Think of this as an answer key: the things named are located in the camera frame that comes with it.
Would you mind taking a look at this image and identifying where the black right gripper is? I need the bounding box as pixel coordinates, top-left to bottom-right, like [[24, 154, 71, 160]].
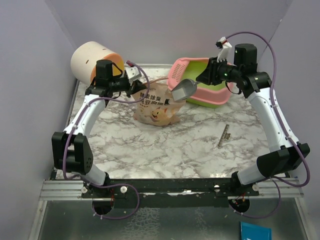
[[196, 56, 241, 86]]

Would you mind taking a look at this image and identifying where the metal litter scoop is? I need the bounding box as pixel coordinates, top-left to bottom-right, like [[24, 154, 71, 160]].
[[171, 78, 200, 102]]

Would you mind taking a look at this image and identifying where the cat litter paper bag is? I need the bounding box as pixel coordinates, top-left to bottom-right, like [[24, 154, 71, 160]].
[[132, 77, 186, 127]]

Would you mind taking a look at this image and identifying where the metal ruler bag clip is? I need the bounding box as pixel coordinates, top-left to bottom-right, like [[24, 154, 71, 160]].
[[217, 124, 231, 148]]

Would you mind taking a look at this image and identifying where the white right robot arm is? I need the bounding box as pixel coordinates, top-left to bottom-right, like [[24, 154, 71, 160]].
[[196, 40, 310, 196]]

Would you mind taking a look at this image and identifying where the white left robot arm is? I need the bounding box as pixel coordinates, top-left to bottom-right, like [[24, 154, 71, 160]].
[[51, 59, 150, 198]]

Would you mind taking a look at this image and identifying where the pink green litter box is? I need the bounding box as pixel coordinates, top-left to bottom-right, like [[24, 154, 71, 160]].
[[167, 57, 234, 108]]

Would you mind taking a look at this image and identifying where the cream round cat scratcher drum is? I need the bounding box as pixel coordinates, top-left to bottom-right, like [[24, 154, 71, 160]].
[[70, 41, 125, 87]]

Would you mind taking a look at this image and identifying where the blue card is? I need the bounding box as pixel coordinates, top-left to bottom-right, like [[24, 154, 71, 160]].
[[240, 222, 272, 240]]

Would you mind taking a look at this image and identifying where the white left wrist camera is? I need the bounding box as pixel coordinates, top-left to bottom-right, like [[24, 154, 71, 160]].
[[125, 61, 142, 83]]

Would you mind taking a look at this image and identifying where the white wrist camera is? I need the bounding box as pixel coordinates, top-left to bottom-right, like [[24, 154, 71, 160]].
[[125, 61, 142, 83], [215, 36, 233, 62]]

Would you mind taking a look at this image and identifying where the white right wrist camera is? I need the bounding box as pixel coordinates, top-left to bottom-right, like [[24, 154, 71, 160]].
[[215, 36, 233, 62]]

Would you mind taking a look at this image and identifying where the aluminium extrusion frame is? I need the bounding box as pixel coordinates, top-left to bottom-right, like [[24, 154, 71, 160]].
[[40, 178, 304, 201]]

